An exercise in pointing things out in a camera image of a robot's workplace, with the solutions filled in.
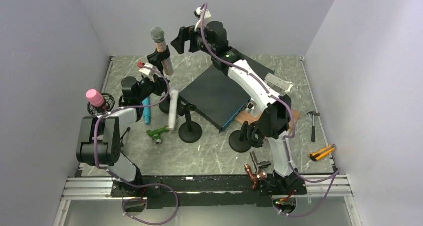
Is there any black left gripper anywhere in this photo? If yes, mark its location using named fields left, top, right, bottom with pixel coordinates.
left=136, top=74, right=171, bottom=102

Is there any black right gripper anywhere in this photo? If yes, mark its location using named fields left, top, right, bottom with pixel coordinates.
left=170, top=21, right=215, bottom=57

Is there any blue toy microphone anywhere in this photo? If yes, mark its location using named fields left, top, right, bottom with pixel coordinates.
left=142, top=96, right=151, bottom=125

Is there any glitter copper microphone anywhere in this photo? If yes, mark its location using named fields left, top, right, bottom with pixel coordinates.
left=150, top=27, right=174, bottom=76

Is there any tall black microphone stand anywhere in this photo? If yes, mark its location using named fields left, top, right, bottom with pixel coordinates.
left=147, top=49, right=170, bottom=114

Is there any white microphone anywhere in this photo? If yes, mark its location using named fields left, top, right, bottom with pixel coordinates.
left=168, top=88, right=179, bottom=130

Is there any short black clip stand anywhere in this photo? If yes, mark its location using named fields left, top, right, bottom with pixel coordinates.
left=178, top=103, right=202, bottom=143

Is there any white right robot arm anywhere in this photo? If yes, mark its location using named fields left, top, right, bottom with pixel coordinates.
left=171, top=21, right=298, bottom=194

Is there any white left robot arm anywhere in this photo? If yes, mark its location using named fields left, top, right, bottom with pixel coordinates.
left=76, top=74, right=169, bottom=196

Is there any pink toy microphone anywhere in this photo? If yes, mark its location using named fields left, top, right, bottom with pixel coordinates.
left=85, top=89, right=105, bottom=107

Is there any green pipe fitting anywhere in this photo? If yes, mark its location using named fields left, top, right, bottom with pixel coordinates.
left=146, top=126, right=169, bottom=145

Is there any dark blue-edged electronics box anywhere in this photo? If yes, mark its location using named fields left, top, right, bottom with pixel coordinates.
left=179, top=64, right=251, bottom=132

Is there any wooden board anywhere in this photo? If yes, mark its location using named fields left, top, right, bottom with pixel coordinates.
left=235, top=96, right=300, bottom=139

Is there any copper pipe fitting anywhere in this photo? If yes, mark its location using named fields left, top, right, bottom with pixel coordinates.
left=244, top=164, right=267, bottom=190

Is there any silver pipe fitting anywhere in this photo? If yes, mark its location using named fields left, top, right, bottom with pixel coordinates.
left=249, top=151, right=273, bottom=174

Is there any black hammer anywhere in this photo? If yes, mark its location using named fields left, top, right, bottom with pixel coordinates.
left=307, top=111, right=320, bottom=142

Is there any yellow utility knife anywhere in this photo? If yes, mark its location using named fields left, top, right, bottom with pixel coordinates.
left=309, top=144, right=336, bottom=161

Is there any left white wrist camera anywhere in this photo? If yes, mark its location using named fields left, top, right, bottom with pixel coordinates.
left=137, top=62, right=158, bottom=81

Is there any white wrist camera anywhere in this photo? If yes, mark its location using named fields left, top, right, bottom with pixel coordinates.
left=194, top=6, right=212, bottom=31
left=137, top=62, right=158, bottom=81

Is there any black tripod shock mount stand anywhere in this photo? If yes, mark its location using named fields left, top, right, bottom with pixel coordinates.
left=86, top=92, right=131, bottom=143

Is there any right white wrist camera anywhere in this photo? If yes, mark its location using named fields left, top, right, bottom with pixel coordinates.
left=194, top=6, right=212, bottom=31

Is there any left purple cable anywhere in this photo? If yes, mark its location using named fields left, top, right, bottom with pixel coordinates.
left=93, top=64, right=179, bottom=226

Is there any purple cable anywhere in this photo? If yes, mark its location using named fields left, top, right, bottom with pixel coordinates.
left=199, top=3, right=341, bottom=218
left=93, top=64, right=179, bottom=226

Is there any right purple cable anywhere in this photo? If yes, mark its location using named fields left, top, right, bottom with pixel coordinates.
left=199, top=3, right=341, bottom=218

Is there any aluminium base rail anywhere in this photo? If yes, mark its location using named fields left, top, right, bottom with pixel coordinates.
left=53, top=173, right=362, bottom=226

